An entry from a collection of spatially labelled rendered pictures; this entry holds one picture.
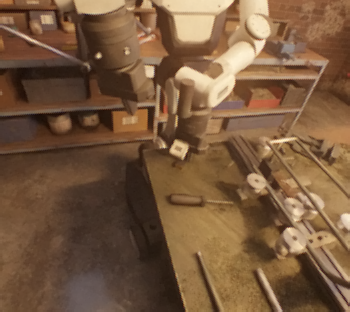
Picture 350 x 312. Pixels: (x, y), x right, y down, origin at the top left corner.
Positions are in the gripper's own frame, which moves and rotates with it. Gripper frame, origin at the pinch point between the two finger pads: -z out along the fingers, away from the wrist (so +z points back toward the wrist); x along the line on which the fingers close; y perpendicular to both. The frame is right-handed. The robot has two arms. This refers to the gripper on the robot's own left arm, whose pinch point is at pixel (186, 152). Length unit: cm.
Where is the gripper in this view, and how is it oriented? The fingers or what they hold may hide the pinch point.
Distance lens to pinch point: 73.5
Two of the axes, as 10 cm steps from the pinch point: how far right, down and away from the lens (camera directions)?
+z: 1.1, -7.6, -6.4
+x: -8.9, -3.6, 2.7
